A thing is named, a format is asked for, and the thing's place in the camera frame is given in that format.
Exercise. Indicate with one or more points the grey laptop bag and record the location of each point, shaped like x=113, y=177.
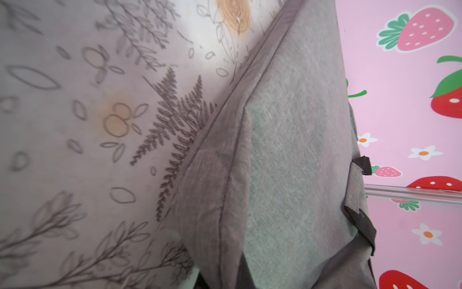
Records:
x=271, y=195

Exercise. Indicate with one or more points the floral patterned table mat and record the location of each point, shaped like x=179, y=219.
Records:
x=100, y=103

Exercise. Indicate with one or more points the aluminium frame post right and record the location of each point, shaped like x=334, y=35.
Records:
x=440, y=197

